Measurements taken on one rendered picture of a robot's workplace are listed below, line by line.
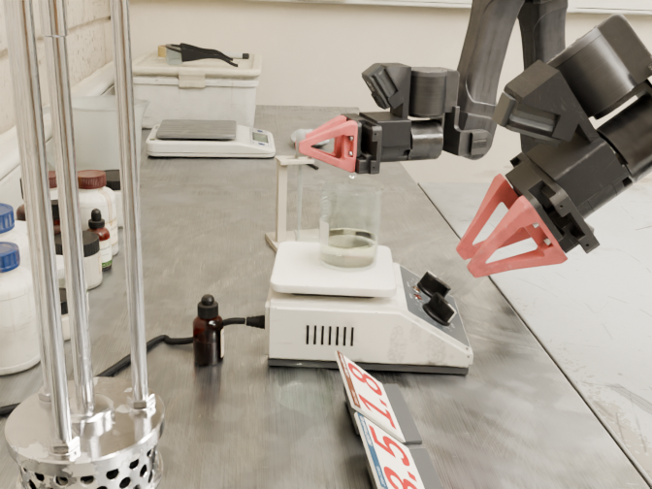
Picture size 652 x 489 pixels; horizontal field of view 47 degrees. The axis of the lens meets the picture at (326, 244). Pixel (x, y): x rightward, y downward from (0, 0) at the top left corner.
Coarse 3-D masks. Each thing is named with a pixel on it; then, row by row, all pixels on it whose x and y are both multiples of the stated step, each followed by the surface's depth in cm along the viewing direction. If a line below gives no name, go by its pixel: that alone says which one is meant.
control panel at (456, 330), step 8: (408, 272) 81; (408, 280) 78; (416, 280) 80; (408, 288) 76; (408, 296) 74; (424, 296) 77; (448, 296) 81; (408, 304) 72; (416, 304) 73; (416, 312) 71; (424, 312) 72; (424, 320) 70; (432, 320) 71; (456, 320) 76; (440, 328) 71; (448, 328) 72; (456, 328) 74; (456, 336) 72; (464, 336) 73
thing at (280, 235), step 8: (280, 160) 98; (288, 160) 99; (296, 160) 98; (304, 160) 99; (312, 160) 99; (280, 168) 99; (280, 176) 99; (280, 184) 100; (280, 192) 100; (280, 200) 101; (280, 208) 101; (280, 216) 101; (280, 224) 102; (272, 232) 107; (280, 232) 102; (288, 232) 107; (272, 240) 104; (280, 240) 103; (288, 240) 104
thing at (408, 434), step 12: (384, 384) 69; (396, 384) 69; (348, 396) 60; (384, 396) 67; (396, 396) 67; (348, 408) 65; (360, 408) 59; (396, 408) 65; (372, 420) 60; (396, 420) 64; (408, 420) 64; (408, 432) 62
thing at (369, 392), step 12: (348, 360) 67; (360, 372) 67; (360, 384) 64; (372, 384) 67; (360, 396) 62; (372, 396) 64; (372, 408) 61; (384, 408) 64; (384, 420) 61; (396, 432) 61
